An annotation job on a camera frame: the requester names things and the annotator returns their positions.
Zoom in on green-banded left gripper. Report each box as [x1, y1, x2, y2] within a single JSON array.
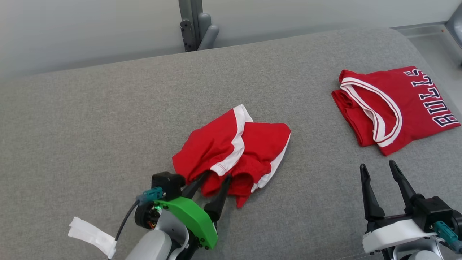
[[134, 170, 232, 260]]

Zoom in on red Bulls jersey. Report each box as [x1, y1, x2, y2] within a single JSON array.
[[331, 66, 461, 156]]

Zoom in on black cable, teal plug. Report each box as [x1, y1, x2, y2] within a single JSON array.
[[432, 221, 462, 255], [108, 187, 165, 260]]

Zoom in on grey fabric sofa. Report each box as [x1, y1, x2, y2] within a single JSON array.
[[0, 27, 462, 260]]

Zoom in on red shorts with white stripes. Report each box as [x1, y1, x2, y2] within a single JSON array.
[[172, 104, 292, 209]]

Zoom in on black right cable, teal plug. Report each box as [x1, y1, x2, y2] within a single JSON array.
[[432, 221, 462, 255]]

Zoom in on grey metal post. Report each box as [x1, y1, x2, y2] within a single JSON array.
[[179, 0, 202, 52]]

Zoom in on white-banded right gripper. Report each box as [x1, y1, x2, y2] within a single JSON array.
[[360, 160, 437, 254]]

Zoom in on black left cable, teal plug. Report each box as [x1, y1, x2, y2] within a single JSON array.
[[108, 187, 165, 260]]

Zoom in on white tape strip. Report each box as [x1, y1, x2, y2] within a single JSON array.
[[68, 217, 118, 259]]

